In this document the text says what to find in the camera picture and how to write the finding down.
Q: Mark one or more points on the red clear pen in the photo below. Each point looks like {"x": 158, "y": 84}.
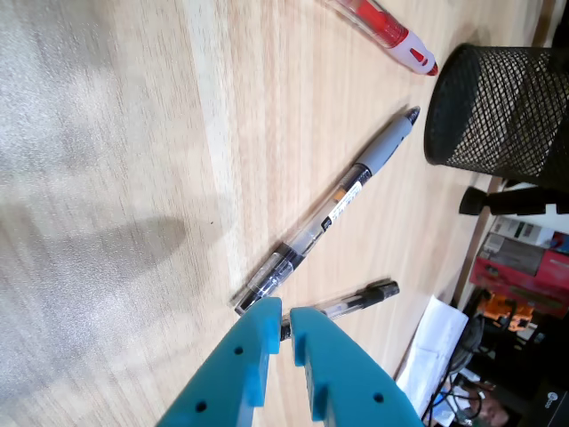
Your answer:
{"x": 387, "y": 26}

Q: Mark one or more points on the black mesh pen holder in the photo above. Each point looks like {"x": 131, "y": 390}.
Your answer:
{"x": 489, "y": 111}

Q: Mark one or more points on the orange object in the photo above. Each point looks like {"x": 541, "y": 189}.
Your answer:
{"x": 498, "y": 307}

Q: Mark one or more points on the grey grip clear pen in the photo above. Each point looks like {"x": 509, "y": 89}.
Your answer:
{"x": 382, "y": 147}

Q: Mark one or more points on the red cardboard box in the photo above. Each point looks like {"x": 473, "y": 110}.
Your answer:
{"x": 551, "y": 276}

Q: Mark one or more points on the black device with logo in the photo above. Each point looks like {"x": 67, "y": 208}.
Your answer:
{"x": 553, "y": 405}

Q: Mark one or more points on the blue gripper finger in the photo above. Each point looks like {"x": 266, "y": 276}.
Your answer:
{"x": 231, "y": 369}
{"x": 351, "y": 378}

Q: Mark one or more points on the thin clear black capped pen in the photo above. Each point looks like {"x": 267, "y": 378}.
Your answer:
{"x": 355, "y": 299}

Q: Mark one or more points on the white paper sheet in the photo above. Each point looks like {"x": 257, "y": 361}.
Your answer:
{"x": 435, "y": 342}

